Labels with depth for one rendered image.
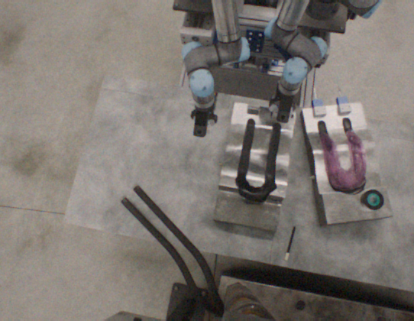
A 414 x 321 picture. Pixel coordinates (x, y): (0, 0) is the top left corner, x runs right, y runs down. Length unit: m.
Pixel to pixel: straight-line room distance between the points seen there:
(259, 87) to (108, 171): 1.16
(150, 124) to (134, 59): 1.16
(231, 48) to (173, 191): 0.67
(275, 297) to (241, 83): 1.35
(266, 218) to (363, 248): 0.42
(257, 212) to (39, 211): 1.58
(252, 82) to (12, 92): 1.69
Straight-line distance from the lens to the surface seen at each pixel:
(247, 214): 1.52
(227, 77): 2.42
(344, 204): 1.55
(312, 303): 1.64
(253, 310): 0.84
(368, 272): 1.68
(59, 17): 3.17
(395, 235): 1.73
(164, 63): 2.74
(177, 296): 2.38
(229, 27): 1.23
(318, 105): 1.68
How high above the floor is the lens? 2.37
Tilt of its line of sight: 75 degrees down
